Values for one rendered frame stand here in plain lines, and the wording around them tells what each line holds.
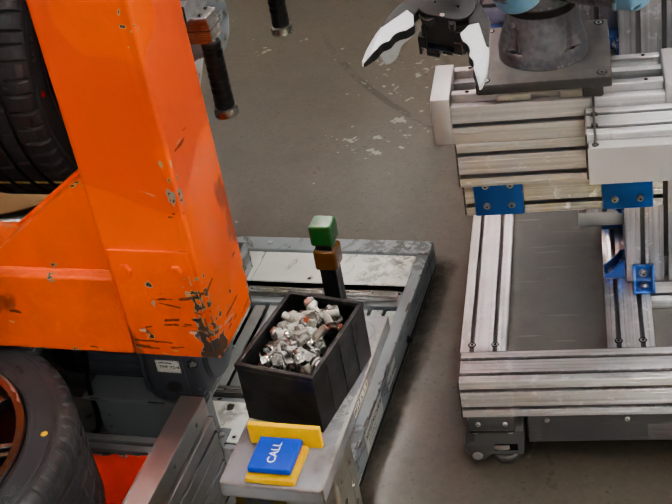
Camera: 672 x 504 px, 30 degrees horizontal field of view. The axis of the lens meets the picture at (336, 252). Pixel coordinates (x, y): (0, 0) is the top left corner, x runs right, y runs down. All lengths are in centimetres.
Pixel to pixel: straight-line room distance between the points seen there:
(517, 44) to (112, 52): 71
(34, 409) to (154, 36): 67
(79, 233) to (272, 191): 152
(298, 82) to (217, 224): 209
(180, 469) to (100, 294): 33
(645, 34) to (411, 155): 137
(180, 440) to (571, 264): 98
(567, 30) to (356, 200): 138
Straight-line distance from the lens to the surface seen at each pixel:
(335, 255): 212
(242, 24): 460
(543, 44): 212
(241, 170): 365
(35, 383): 219
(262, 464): 194
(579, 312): 257
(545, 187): 231
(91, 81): 186
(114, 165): 192
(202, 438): 223
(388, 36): 158
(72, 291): 211
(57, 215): 206
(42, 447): 205
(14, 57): 226
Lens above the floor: 178
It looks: 34 degrees down
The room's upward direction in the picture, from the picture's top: 11 degrees counter-clockwise
